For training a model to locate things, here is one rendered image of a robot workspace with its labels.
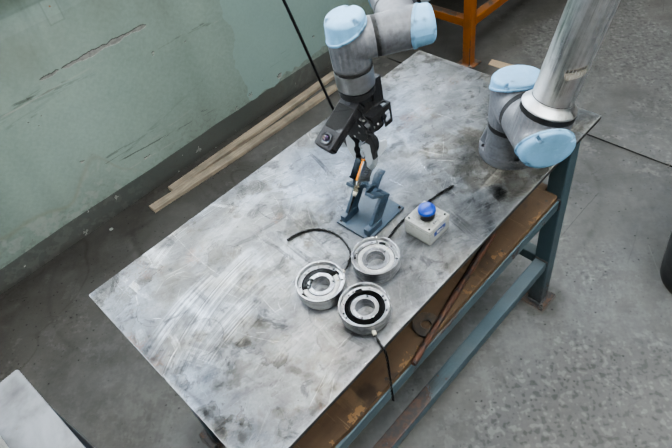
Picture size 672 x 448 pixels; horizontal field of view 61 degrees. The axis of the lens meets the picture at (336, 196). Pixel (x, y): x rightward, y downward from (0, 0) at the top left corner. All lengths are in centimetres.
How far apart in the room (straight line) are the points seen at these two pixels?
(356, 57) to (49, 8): 155
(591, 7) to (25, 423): 140
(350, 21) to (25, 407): 107
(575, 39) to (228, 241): 85
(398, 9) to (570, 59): 34
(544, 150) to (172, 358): 87
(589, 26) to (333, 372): 78
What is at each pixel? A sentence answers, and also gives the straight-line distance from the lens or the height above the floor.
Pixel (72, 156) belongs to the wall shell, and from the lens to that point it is 262.
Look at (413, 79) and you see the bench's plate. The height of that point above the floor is 80.
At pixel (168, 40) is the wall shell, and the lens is 265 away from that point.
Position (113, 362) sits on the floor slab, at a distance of 233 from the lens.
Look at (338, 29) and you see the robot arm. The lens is 101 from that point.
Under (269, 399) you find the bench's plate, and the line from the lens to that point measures 114.
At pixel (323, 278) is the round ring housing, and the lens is 123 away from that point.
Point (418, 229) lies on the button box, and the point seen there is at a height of 83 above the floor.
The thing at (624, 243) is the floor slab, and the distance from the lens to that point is 244.
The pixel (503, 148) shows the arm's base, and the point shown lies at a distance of 144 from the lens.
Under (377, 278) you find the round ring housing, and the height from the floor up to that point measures 83.
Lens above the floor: 180
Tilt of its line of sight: 45 degrees down
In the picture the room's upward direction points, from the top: 11 degrees counter-clockwise
